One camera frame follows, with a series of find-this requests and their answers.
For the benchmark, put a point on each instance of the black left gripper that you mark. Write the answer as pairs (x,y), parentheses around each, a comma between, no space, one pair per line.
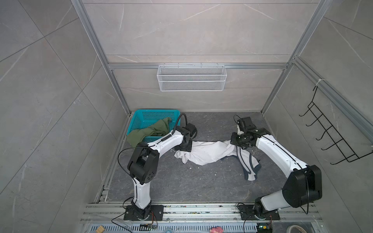
(190,148)

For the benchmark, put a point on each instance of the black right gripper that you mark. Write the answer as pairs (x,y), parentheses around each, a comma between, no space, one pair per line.
(233,141)

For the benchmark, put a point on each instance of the white navy-trimmed tank top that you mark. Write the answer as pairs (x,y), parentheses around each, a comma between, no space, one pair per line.
(203,153)

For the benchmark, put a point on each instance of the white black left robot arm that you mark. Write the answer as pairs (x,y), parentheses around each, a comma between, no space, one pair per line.
(149,145)

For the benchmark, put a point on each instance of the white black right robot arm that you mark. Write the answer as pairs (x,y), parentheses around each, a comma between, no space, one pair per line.
(304,182)

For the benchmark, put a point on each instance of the olive green tank top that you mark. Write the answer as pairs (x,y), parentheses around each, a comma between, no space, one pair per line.
(160,128)

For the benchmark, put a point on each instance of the teal plastic basket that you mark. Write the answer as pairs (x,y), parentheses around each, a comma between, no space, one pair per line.
(144,118)

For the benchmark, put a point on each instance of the pink small object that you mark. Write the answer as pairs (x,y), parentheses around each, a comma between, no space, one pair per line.
(216,230)

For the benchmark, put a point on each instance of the green circuit board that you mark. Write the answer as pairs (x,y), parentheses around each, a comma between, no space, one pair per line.
(264,228)

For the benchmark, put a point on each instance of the small wooden block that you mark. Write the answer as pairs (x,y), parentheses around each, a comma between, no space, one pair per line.
(100,229)

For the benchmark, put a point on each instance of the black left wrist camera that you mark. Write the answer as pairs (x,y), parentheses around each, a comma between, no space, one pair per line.
(192,130)

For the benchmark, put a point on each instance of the white wire mesh shelf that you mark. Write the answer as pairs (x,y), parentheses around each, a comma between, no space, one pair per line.
(178,78)

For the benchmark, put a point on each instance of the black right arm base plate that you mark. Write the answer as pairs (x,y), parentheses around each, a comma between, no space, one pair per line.
(256,212)

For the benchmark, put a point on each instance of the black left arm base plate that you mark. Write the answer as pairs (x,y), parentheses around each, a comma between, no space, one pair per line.
(151,212)

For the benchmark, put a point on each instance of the black wire hook rack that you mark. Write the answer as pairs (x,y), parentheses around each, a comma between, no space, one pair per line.
(331,131)

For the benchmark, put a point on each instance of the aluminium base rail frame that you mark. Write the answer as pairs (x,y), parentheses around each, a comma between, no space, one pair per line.
(198,218)

